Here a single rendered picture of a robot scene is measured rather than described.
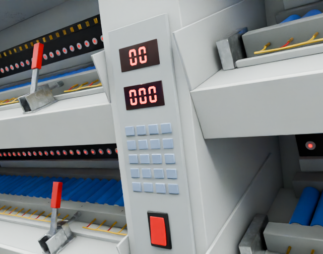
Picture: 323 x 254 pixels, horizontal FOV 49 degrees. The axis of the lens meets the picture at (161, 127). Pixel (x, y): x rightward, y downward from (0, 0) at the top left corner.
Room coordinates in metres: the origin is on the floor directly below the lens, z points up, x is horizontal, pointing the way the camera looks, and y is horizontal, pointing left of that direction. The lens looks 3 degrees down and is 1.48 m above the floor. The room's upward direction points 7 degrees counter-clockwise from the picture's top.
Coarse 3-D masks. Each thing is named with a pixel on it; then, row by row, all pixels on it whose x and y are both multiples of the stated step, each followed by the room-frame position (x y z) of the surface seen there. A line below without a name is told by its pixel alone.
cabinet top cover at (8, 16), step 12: (0, 0) 0.64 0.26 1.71; (12, 0) 0.65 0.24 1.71; (24, 0) 0.65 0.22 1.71; (36, 0) 0.66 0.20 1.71; (48, 0) 0.67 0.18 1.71; (60, 0) 0.68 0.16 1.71; (0, 12) 0.71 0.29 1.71; (12, 12) 0.71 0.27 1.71; (24, 12) 0.72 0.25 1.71; (36, 12) 0.73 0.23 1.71; (0, 24) 0.79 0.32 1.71; (12, 24) 0.80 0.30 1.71
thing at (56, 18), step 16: (80, 0) 0.66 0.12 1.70; (96, 0) 0.64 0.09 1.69; (272, 0) 0.45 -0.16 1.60; (48, 16) 0.73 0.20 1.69; (64, 16) 0.69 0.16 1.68; (80, 16) 0.67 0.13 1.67; (272, 16) 0.45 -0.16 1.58; (0, 32) 0.84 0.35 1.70; (16, 32) 0.80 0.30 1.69; (32, 32) 0.76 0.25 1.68; (48, 32) 0.73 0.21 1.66; (0, 48) 0.85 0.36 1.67; (288, 144) 0.45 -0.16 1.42; (288, 160) 0.45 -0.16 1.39; (288, 176) 0.45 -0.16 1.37
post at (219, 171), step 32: (128, 0) 0.33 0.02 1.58; (160, 0) 0.31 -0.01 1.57; (192, 0) 0.31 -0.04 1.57; (224, 0) 0.36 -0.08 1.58; (192, 128) 0.30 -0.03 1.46; (192, 160) 0.30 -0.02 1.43; (224, 160) 0.33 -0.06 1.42; (256, 160) 0.39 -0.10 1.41; (192, 192) 0.30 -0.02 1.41; (224, 192) 0.33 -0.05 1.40; (128, 224) 0.35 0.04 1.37; (192, 224) 0.30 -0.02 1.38
